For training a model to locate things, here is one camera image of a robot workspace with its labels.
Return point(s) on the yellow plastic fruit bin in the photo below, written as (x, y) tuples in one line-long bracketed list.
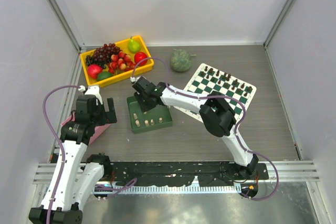
[(122, 75)]

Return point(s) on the green melon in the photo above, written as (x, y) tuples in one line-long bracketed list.
[(181, 60)]

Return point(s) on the red apple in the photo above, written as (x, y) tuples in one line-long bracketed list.
[(140, 58)]

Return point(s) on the red peach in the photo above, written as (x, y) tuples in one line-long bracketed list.
[(94, 70)]

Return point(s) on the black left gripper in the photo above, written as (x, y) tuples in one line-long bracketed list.
[(107, 117)]

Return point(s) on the dark blue grape bunch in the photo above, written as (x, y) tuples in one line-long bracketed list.
[(95, 60)]

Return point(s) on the green pear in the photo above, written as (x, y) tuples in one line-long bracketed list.
[(134, 46)]

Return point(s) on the red cherry cluster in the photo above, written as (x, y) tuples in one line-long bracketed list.
[(120, 63)]

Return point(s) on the green lime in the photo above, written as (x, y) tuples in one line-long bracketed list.
[(104, 75)]

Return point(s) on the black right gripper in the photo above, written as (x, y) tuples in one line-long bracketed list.
[(143, 107)]

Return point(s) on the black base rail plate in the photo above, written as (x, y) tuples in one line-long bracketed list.
[(178, 174)]

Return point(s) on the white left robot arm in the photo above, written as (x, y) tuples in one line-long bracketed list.
[(68, 192)]

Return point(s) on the pink plastic box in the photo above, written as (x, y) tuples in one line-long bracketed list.
[(98, 129)]

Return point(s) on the green plastic tray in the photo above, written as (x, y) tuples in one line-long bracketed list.
[(145, 117)]

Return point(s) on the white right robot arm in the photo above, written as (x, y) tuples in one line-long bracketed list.
[(217, 115)]

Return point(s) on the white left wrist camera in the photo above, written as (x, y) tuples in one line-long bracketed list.
[(91, 90)]

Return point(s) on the dark red grape bunch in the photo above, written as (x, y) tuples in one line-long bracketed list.
[(106, 52)]

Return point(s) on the green white chess board mat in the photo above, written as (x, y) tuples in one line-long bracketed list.
[(207, 79)]

